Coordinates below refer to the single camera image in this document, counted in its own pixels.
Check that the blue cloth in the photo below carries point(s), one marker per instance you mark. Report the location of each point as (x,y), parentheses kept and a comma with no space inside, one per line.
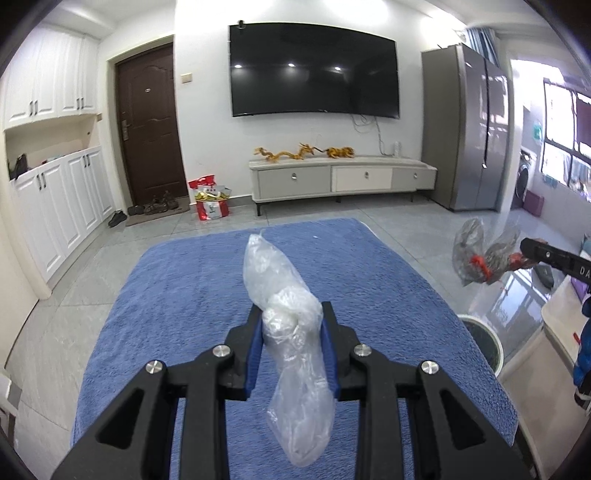
(584,364)

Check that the washing machine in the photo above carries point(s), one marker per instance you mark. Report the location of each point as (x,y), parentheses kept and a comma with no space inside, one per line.
(524,177)

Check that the purple stool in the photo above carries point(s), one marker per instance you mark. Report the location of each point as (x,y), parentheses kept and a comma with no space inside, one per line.
(534,205)

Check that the purple cloth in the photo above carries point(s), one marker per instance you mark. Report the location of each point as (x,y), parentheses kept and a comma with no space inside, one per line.
(579,287)

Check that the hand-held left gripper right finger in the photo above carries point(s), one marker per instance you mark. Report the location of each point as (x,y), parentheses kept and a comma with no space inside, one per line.
(333,367)

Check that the blue curtain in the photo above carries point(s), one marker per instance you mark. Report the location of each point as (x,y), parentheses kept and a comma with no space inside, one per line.
(485,44)

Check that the white table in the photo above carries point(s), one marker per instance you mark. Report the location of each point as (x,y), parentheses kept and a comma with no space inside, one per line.
(561,323)

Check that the dark grey slipper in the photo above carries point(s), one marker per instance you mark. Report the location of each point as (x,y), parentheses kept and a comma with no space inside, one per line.
(545,277)

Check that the short golden animal ornament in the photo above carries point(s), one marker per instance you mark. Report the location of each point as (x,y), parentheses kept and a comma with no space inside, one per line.
(341,152)

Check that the brown door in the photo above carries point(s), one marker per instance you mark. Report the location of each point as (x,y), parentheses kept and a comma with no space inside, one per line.
(147,138)

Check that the black sneaker pair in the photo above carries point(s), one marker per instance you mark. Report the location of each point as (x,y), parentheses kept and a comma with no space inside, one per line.
(117,218)

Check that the brown doormat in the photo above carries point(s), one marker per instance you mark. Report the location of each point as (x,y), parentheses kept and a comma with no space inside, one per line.
(138,219)

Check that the long golden dragon ornament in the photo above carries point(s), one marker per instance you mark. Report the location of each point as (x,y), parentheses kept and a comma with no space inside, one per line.
(277,156)

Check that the row of shoes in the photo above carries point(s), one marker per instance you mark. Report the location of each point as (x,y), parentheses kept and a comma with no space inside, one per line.
(154,205)

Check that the white round trash bin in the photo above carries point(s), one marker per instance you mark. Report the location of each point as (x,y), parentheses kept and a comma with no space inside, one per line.
(485,350)

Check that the black framed window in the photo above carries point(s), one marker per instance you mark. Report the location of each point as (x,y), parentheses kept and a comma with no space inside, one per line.
(561,120)

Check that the white hallway cabinet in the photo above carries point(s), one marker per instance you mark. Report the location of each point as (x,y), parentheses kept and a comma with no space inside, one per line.
(69,207)

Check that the grey refrigerator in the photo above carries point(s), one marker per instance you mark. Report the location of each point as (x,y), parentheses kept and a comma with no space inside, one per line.
(461,129)

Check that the dark red hanging cloth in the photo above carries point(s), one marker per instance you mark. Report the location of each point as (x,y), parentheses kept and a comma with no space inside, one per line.
(584,124)

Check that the black bag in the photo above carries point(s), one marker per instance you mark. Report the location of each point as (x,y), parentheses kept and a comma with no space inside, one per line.
(18,168)

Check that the clear plastic bag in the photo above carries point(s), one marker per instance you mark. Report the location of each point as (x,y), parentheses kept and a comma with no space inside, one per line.
(286,314)

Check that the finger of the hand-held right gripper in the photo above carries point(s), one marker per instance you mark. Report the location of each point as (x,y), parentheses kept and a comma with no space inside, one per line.
(545,253)

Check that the clear bag with red bits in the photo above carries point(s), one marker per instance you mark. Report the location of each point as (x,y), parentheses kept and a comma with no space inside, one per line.
(466,249)

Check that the white TV cabinet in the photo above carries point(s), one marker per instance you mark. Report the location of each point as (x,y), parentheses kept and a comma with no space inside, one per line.
(295,182)

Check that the black wall television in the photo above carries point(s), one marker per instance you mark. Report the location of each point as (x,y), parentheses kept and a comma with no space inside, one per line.
(314,69)

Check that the blue fluffy blanket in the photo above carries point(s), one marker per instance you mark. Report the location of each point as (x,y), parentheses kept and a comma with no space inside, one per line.
(184,300)

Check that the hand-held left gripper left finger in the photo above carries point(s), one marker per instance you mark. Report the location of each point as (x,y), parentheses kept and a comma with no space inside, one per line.
(255,355)

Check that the red and gold gift bag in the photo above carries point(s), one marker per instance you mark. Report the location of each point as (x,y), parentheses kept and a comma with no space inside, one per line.
(212,210)

